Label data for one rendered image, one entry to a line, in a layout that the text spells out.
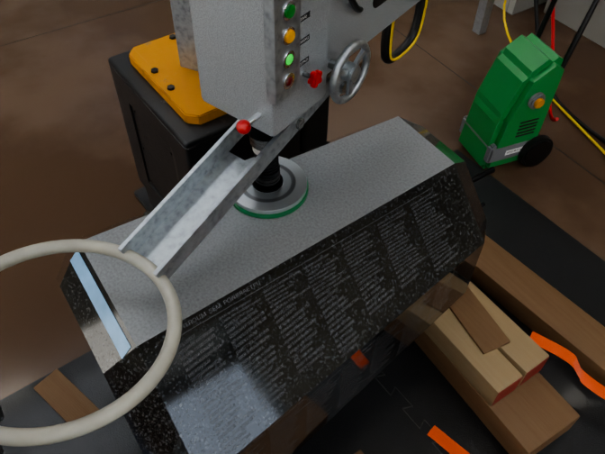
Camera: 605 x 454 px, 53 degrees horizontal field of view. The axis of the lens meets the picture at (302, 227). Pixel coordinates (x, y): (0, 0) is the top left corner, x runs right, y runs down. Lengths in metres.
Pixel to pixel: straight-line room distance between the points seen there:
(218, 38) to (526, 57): 1.84
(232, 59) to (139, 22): 2.85
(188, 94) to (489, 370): 1.36
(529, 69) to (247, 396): 1.93
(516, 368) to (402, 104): 1.72
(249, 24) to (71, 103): 2.41
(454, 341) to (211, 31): 1.35
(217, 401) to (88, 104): 2.33
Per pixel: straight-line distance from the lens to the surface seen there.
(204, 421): 1.47
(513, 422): 2.21
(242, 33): 1.24
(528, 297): 2.51
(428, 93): 3.51
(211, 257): 1.51
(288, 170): 1.66
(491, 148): 3.00
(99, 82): 3.65
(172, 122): 2.09
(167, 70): 2.26
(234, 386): 1.48
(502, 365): 2.17
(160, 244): 1.42
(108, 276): 1.52
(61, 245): 1.45
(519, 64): 2.90
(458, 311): 2.23
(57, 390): 2.39
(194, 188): 1.47
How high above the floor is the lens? 2.04
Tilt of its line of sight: 49 degrees down
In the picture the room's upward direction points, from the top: 1 degrees clockwise
